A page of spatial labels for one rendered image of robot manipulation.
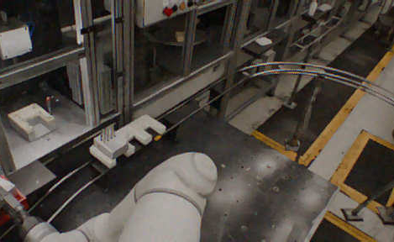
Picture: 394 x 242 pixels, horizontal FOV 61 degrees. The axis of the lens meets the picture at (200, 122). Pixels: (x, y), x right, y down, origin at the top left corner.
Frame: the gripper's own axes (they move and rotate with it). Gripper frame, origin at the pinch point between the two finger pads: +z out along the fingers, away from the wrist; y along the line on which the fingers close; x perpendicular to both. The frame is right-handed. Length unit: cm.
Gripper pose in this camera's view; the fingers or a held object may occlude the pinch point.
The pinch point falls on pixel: (2, 197)
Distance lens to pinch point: 136.5
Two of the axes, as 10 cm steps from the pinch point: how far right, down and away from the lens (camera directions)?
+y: 1.3, -7.7, -6.3
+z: -7.8, -4.7, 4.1
